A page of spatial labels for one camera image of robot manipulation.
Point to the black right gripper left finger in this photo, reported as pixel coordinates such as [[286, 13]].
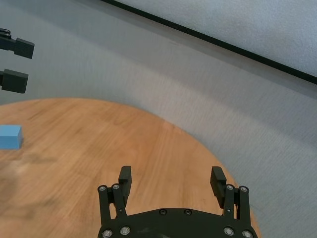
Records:
[[122, 191]]

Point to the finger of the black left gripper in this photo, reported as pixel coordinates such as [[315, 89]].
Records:
[[23, 48], [15, 80]]

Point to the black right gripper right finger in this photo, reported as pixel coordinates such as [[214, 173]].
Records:
[[219, 188]]

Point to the light blue cube block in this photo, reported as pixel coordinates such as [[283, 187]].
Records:
[[8, 138]]

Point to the black wall rail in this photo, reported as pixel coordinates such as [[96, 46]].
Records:
[[223, 44]]

